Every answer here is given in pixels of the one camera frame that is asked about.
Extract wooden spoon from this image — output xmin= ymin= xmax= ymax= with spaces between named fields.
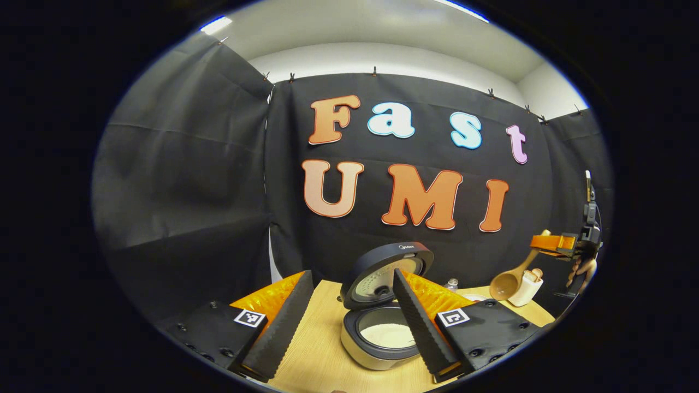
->
xmin=489 ymin=229 xmax=552 ymax=301

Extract white toaster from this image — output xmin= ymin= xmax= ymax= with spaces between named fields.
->
xmin=508 ymin=270 xmax=544 ymax=307

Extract dark grey rice cooker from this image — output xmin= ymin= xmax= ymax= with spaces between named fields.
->
xmin=340 ymin=242 xmax=435 ymax=371

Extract black backdrop cloth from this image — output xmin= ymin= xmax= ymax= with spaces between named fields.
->
xmin=92 ymin=33 xmax=613 ymax=328

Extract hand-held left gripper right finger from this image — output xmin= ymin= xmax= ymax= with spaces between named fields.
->
xmin=392 ymin=269 xmax=547 ymax=384

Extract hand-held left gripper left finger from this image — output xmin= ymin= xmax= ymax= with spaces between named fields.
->
xmin=155 ymin=270 xmax=316 ymax=384

